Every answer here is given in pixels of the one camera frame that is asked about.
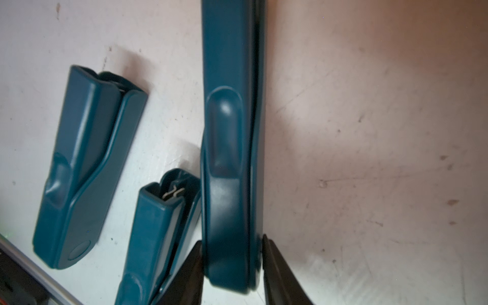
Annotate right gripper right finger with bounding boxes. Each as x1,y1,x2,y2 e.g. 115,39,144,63
262,235,313,305

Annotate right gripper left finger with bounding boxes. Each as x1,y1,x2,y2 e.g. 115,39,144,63
156,241,204,305

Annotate teal pliers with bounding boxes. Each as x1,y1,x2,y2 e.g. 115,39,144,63
33,66,148,269
115,169,202,304
201,1,268,294

